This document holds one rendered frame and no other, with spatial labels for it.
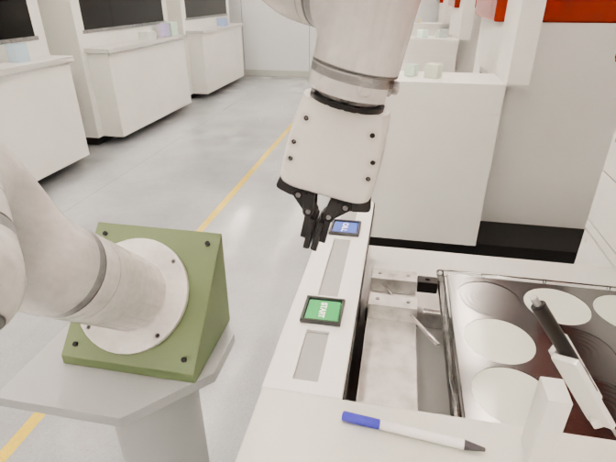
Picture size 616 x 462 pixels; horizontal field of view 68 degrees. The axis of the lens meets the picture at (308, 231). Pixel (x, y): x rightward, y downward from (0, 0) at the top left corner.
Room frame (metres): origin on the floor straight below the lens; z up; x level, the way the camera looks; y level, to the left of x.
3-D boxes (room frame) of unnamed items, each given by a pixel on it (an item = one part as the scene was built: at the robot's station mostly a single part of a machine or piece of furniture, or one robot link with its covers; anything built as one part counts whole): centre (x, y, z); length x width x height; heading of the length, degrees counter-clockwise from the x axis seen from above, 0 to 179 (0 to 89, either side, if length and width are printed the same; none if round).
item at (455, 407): (0.55, -0.21, 0.90); 0.38 x 0.01 x 0.01; 169
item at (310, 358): (0.65, -0.04, 0.89); 0.55 x 0.09 x 0.14; 169
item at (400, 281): (0.70, -0.15, 0.89); 0.08 x 0.03 x 0.03; 79
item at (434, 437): (0.32, -0.10, 0.97); 0.14 x 0.01 x 0.01; 73
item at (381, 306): (0.62, -0.14, 0.89); 0.08 x 0.03 x 0.03; 79
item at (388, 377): (0.54, -0.13, 0.87); 0.36 x 0.08 x 0.03; 169
